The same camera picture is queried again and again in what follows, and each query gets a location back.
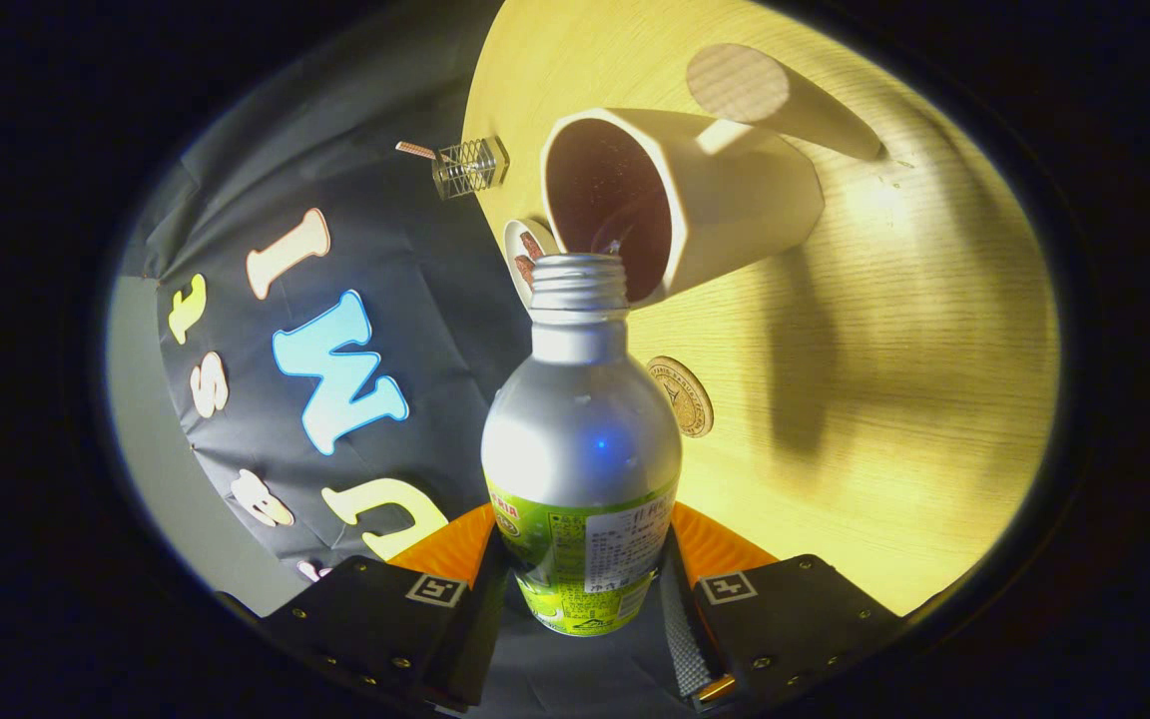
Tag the black backdrop cloth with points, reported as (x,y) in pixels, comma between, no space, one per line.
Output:
(415,250)

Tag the white oval plate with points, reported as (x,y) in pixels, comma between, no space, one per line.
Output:
(515,245)

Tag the round cork coaster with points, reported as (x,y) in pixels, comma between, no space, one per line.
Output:
(683,397)

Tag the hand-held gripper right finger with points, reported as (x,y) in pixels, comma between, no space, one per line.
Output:
(785,619)

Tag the light wooden table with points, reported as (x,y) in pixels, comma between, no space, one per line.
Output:
(884,399)

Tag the silver bottle with green label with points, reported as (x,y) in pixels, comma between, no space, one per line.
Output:
(580,439)

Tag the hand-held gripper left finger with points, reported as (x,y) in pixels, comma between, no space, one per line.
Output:
(375,624)

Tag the pink straw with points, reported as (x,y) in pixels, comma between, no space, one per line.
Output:
(415,151)

